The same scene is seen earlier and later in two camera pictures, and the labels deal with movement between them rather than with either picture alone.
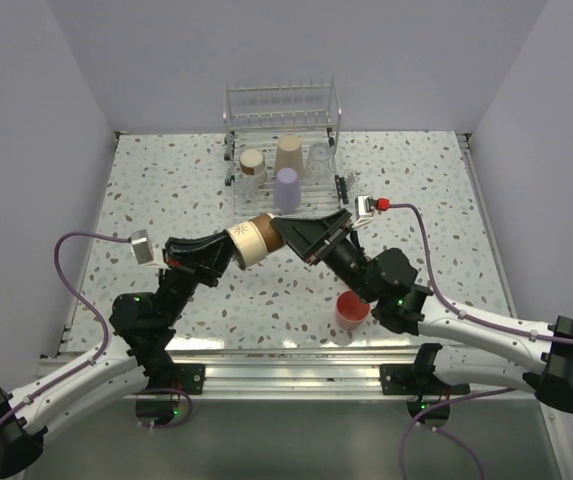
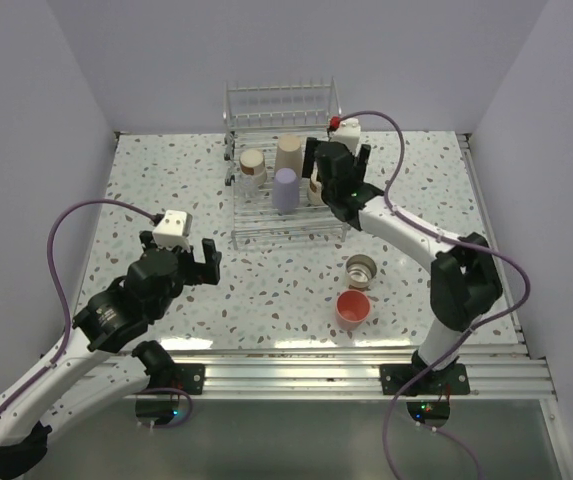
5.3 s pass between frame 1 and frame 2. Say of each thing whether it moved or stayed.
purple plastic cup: stayed
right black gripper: moved
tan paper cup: stayed
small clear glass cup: stayed
